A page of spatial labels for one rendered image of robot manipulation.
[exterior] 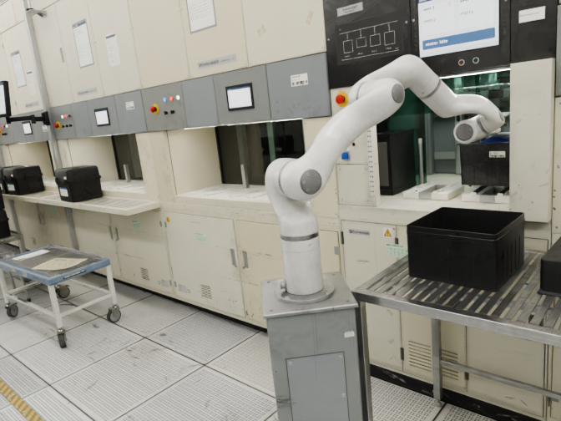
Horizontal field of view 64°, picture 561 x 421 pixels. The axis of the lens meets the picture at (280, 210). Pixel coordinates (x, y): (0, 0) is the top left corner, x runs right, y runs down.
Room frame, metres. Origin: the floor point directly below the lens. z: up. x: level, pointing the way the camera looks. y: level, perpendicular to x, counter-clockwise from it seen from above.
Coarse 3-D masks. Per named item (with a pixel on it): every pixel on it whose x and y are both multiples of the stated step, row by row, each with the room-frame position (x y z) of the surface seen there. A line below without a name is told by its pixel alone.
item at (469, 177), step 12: (504, 132) 1.85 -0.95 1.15; (468, 144) 1.85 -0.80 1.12; (480, 144) 1.82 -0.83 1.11; (492, 144) 1.79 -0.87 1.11; (504, 144) 1.75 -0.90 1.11; (468, 156) 1.86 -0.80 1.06; (480, 156) 1.82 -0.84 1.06; (492, 156) 1.79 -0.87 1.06; (504, 156) 1.75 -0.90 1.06; (468, 168) 1.86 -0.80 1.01; (480, 168) 1.83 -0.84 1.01; (492, 168) 1.79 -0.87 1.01; (504, 168) 1.76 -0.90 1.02; (468, 180) 1.87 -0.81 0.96; (480, 180) 1.83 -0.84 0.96; (492, 180) 1.80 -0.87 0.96; (504, 180) 1.76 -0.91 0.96; (504, 192) 1.80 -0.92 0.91
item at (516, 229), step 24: (432, 216) 1.51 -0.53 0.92; (456, 216) 1.54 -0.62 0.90; (480, 216) 1.48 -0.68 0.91; (504, 216) 1.42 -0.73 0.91; (408, 240) 1.37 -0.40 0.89; (432, 240) 1.32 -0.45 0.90; (456, 240) 1.26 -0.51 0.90; (480, 240) 1.22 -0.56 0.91; (504, 240) 1.24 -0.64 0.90; (408, 264) 1.38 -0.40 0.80; (432, 264) 1.32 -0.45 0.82; (456, 264) 1.27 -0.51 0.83; (480, 264) 1.22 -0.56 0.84; (504, 264) 1.24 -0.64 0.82; (480, 288) 1.22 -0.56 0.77
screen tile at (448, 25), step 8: (448, 0) 1.71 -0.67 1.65; (424, 8) 1.77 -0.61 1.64; (432, 8) 1.75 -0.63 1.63; (440, 8) 1.73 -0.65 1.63; (448, 8) 1.71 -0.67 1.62; (424, 16) 1.77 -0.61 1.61; (432, 16) 1.75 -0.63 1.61; (448, 16) 1.71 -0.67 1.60; (432, 24) 1.75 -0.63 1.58; (440, 24) 1.73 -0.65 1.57; (448, 24) 1.71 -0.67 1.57; (424, 32) 1.77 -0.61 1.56; (432, 32) 1.75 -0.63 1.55; (440, 32) 1.73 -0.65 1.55; (448, 32) 1.71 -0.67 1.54
